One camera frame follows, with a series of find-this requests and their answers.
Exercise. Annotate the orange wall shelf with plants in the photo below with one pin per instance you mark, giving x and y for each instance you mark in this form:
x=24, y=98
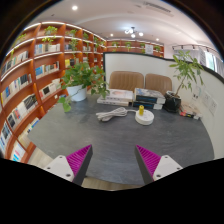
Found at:
x=133, y=45

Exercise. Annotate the black track light rail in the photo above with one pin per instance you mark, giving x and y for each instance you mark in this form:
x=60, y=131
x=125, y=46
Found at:
x=190, y=46

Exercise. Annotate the beige cover book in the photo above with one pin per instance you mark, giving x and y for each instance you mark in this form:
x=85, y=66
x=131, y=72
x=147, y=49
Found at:
x=190, y=109

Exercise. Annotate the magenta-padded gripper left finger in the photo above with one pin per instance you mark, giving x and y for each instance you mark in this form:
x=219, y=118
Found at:
x=58, y=166

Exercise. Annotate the round white power strip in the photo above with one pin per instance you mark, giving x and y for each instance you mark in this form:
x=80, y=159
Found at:
x=146, y=119

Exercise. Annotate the small yellow charger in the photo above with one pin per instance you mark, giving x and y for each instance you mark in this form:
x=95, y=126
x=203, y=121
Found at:
x=141, y=110

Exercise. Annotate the large white book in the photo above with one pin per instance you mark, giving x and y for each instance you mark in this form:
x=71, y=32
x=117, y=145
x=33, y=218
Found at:
x=120, y=94

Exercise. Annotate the branched ceiling lamp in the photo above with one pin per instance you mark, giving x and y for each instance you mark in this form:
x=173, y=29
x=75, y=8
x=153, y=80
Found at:
x=132, y=32

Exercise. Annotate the tall plant in black pot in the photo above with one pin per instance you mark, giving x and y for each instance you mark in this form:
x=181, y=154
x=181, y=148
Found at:
x=172, y=101

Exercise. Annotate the thick dark grey book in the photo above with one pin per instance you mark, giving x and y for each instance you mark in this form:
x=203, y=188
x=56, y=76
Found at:
x=149, y=95
x=146, y=105

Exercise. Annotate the orange wooden bookshelf unit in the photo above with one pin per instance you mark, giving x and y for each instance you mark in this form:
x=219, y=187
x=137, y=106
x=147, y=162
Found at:
x=30, y=90

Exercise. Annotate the tan upholstered chair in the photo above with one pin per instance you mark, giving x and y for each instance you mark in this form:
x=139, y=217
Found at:
x=126, y=81
x=157, y=83

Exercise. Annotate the white window curtain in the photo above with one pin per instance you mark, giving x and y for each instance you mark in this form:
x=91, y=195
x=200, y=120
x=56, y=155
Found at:
x=211, y=61

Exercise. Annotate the white wall socket plate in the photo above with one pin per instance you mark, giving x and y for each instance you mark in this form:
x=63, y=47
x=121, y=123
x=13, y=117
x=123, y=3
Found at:
x=205, y=98
x=212, y=106

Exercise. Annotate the recessed ceiling lights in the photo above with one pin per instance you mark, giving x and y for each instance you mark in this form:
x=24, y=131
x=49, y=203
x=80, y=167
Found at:
x=74, y=7

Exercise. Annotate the red spine book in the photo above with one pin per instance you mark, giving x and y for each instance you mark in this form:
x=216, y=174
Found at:
x=188, y=115

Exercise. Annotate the thin white book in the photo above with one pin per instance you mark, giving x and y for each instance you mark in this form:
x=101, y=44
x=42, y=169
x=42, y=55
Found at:
x=111, y=101

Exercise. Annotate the leafy plant in white pot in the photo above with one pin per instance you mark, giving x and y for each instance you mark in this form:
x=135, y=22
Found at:
x=77, y=92

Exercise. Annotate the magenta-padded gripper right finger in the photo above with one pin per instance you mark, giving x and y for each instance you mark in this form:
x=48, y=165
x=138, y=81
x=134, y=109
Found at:
x=166, y=166

